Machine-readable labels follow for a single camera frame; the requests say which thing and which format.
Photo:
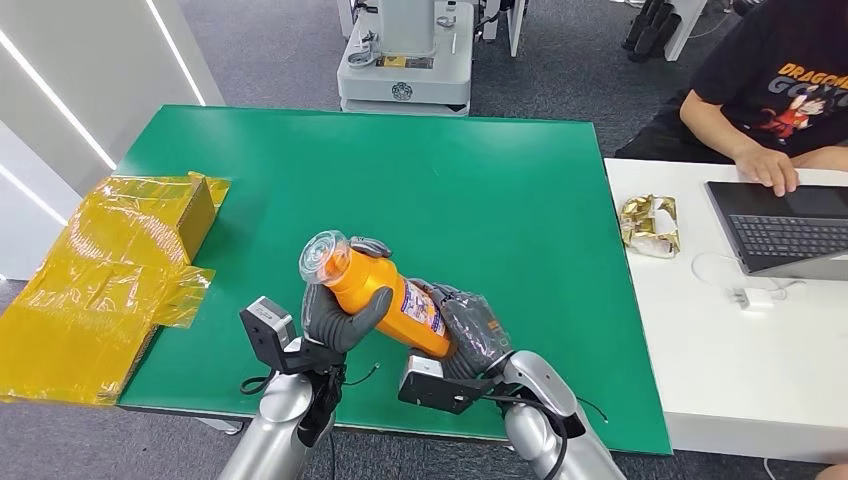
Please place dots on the person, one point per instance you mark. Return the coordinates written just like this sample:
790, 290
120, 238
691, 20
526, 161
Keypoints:
762, 66

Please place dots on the person's hand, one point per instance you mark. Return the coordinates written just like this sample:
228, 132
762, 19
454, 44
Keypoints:
767, 169

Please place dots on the crumpled gold wrapper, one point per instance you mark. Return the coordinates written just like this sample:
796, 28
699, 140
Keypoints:
639, 218

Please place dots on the white post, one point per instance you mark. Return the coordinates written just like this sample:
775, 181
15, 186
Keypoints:
515, 26

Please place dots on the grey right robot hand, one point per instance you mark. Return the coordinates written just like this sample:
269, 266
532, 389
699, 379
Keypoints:
474, 331

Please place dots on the black floor equipment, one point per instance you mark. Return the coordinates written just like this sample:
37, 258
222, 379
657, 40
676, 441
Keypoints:
652, 33

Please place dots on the yellow taped cardboard box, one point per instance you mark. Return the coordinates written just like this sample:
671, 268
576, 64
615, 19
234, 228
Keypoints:
99, 265

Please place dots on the orange bottle with clear cap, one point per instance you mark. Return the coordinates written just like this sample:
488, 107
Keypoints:
361, 275

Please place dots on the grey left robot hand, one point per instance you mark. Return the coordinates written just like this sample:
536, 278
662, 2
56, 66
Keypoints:
331, 328

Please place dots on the white charger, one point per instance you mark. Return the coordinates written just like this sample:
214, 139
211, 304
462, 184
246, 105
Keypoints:
755, 298

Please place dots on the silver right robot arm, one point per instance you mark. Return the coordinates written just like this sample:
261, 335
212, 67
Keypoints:
543, 378

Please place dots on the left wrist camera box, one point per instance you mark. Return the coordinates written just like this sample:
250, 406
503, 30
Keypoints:
265, 331

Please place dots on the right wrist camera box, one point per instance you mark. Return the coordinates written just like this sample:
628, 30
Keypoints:
429, 389

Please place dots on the white wall light strip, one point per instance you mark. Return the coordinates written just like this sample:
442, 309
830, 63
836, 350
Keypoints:
60, 102
33, 197
175, 53

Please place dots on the white furniture panel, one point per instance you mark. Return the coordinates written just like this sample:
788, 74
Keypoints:
682, 26

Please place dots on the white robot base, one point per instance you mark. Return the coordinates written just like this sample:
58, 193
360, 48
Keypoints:
404, 79

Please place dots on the dark grey laptop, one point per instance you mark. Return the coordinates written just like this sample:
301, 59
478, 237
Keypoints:
782, 232

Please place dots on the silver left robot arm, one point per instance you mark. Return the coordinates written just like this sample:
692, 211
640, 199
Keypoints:
278, 424

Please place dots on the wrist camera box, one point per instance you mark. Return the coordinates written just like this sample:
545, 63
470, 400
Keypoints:
429, 389
265, 331

